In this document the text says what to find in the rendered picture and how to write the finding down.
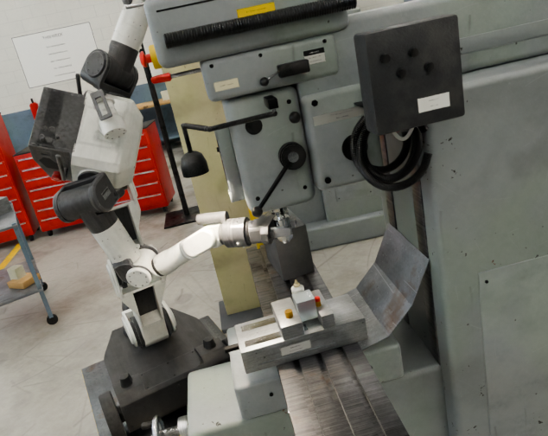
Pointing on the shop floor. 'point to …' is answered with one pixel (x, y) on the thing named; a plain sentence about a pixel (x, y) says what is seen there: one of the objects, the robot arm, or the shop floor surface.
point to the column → (493, 248)
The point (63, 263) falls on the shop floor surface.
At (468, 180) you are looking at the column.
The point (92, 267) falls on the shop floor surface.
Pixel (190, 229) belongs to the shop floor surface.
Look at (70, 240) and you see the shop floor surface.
